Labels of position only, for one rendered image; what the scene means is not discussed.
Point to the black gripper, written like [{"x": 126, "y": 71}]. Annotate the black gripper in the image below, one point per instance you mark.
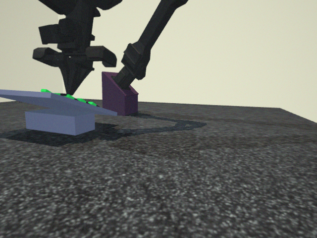
[{"x": 76, "y": 62}]

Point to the blue-grey switch panel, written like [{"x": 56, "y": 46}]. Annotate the blue-grey switch panel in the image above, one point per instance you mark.
[{"x": 67, "y": 114}]

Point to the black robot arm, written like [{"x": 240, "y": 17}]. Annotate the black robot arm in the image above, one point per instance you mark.
[{"x": 136, "y": 56}]

